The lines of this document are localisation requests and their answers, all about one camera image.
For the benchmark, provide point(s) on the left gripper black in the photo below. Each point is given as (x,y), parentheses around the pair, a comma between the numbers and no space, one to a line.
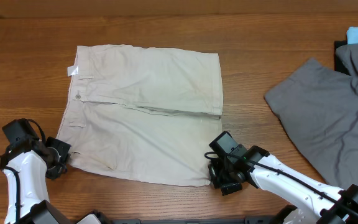
(64,147)

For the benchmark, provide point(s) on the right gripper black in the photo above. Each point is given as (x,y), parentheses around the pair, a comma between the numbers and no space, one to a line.
(214,169)

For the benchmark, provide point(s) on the beige shorts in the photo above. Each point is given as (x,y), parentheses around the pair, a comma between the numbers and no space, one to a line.
(144,114)

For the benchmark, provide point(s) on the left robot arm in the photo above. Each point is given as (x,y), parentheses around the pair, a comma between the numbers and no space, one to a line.
(29,160)

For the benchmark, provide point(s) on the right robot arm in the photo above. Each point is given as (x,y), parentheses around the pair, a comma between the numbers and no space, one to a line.
(309,201)

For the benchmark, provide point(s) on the grey shorts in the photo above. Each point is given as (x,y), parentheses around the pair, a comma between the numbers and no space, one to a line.
(318,108)

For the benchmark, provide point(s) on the black garment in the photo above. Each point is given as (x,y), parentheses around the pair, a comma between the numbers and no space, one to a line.
(338,64)

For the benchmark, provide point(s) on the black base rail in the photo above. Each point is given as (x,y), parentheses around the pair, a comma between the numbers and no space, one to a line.
(265,219)

